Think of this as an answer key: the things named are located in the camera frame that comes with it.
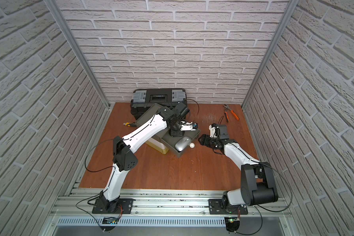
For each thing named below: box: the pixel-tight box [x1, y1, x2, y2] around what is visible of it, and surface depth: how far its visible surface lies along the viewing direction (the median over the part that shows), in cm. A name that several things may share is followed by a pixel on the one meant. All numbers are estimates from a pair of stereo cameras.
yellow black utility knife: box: [122, 121, 137, 127], surface depth 108 cm
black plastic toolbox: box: [130, 88, 187, 119], surface depth 103 cm
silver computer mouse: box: [175, 136, 192, 153], surface depth 82 cm
